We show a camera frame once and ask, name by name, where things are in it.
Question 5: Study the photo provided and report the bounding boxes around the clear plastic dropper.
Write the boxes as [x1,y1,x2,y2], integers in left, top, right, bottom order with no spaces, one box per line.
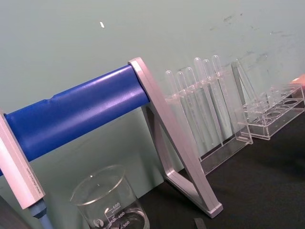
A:
[164,69,198,144]
[175,71,205,144]
[185,67,214,146]
[211,55,236,135]
[202,59,229,137]
[193,57,222,135]

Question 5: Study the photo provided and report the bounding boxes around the silver pipette stand blue bar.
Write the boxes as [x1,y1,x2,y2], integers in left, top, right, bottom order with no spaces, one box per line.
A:
[0,56,224,219]

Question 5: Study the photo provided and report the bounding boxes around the clear acrylic dropper rack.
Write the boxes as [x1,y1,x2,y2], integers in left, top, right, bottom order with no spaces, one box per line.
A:
[163,59,254,177]

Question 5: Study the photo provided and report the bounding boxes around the clear glass beaker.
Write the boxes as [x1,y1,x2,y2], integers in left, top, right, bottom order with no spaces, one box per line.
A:
[69,164,151,229]

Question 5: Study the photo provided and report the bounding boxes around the dark grey strip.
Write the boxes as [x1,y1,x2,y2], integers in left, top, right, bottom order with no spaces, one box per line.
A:
[193,218,206,229]

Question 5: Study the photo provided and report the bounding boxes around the clear acrylic test tube rack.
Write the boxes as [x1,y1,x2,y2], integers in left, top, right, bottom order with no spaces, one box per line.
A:
[246,83,305,141]

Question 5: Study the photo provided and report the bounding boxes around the black table cloth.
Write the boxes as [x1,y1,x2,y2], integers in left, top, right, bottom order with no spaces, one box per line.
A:
[137,112,305,229]

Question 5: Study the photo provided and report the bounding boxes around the pale pink object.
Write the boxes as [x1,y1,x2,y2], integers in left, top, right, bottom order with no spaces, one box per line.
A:
[289,73,305,87]

